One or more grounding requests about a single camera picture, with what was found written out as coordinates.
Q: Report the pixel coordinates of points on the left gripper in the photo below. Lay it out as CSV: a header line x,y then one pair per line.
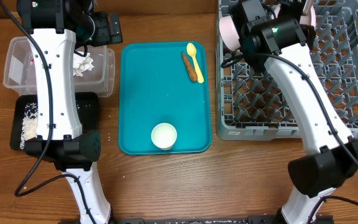
x,y
105,37

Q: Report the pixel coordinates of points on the large white plate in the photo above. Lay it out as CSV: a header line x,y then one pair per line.
x,y
309,19

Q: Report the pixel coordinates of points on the white napkin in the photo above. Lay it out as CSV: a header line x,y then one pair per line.
x,y
82,64

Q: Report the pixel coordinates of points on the pink bowl with rice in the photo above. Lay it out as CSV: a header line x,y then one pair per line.
x,y
228,33

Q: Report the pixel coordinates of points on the yellow plastic spoon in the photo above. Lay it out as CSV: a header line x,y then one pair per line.
x,y
191,51

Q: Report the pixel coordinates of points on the brown carrot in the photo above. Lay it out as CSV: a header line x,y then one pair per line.
x,y
189,68

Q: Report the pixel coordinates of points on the white cup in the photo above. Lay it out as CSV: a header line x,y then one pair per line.
x,y
164,136

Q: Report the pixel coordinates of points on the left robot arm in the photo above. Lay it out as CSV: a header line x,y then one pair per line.
x,y
55,30

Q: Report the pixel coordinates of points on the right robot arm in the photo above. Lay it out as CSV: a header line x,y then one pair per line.
x,y
279,43

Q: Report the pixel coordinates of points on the grey dishwasher rack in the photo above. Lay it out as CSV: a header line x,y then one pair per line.
x,y
250,106

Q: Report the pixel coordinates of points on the teal serving tray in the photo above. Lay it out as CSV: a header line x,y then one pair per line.
x,y
155,88

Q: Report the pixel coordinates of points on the black tray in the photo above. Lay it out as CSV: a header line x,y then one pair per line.
x,y
87,107

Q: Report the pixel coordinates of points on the clear plastic bin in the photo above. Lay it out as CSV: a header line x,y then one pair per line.
x,y
19,70

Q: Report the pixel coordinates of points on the spilled rice pile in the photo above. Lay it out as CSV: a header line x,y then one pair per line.
x,y
29,123

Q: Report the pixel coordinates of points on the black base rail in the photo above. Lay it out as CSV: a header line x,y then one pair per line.
x,y
258,219

